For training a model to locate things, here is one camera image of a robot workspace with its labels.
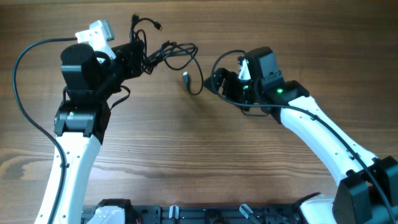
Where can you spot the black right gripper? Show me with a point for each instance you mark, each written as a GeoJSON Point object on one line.
{"type": "Point", "coordinates": [232, 77]}

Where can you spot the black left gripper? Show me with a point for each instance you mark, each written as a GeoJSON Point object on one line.
{"type": "Point", "coordinates": [131, 60]}

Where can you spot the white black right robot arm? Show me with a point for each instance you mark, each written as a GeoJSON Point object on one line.
{"type": "Point", "coordinates": [367, 184]}

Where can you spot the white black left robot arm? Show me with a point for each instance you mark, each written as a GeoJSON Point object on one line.
{"type": "Point", "coordinates": [91, 77]}

